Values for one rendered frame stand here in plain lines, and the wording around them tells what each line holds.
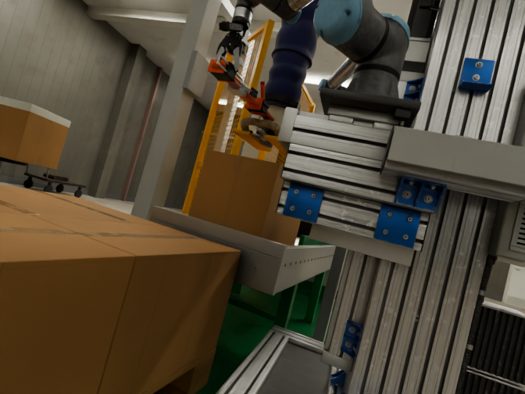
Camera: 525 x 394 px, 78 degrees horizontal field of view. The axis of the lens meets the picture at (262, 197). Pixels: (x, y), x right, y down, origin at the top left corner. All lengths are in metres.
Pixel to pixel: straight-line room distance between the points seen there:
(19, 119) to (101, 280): 2.12
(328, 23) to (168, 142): 1.93
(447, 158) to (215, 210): 1.11
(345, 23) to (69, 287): 0.78
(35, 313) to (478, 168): 0.82
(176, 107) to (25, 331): 2.14
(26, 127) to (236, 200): 1.70
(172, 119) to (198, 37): 0.67
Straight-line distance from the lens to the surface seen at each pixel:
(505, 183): 0.73
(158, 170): 2.58
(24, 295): 0.68
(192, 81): 2.68
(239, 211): 1.50
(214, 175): 1.59
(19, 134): 2.76
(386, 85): 0.87
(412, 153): 0.69
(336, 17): 0.83
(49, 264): 0.68
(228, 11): 4.84
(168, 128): 2.62
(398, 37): 0.93
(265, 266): 1.37
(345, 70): 1.82
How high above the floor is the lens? 0.72
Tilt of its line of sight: 3 degrees up
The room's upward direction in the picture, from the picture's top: 15 degrees clockwise
